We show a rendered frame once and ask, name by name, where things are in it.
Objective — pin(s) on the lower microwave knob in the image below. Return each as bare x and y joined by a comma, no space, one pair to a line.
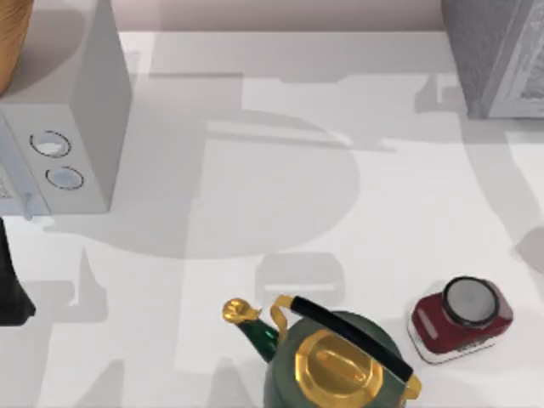
64,177

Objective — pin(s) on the green and gold kettle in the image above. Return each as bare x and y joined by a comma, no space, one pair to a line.
331,361

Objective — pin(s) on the microwave knob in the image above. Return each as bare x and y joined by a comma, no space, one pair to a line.
50,144
64,177

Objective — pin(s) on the wooden round object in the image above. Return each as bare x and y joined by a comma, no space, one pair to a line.
10,34

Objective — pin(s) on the upper microwave knob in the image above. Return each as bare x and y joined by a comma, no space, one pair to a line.
50,144

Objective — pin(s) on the red and white bottle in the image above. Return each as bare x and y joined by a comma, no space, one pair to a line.
461,321

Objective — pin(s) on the pale microwave oven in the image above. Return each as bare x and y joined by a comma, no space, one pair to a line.
89,127

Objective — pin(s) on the grey cabinet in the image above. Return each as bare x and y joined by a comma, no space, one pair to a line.
501,55

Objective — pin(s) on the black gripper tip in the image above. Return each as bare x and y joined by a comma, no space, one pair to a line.
10,293

